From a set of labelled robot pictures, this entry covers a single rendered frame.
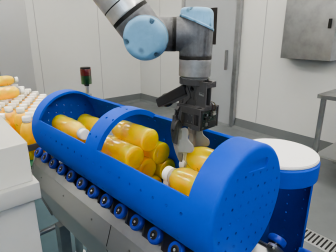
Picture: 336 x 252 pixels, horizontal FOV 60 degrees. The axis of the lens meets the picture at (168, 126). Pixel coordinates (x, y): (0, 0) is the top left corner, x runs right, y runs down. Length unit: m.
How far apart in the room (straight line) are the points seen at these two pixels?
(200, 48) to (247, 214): 0.37
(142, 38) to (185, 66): 0.18
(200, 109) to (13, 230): 0.48
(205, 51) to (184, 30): 0.06
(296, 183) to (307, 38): 2.96
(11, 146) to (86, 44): 5.32
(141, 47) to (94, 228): 0.66
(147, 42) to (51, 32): 5.20
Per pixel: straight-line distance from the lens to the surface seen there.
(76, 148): 0.92
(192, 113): 0.67
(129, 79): 6.45
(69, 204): 1.13
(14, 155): 0.67
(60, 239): 1.50
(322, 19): 3.83
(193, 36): 0.65
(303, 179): 1.07
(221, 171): 0.57
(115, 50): 6.22
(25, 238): 0.76
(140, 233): 0.84
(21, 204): 0.70
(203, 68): 0.66
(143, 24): 0.51
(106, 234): 0.96
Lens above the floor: 1.45
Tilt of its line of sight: 18 degrees down
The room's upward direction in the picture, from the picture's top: straight up
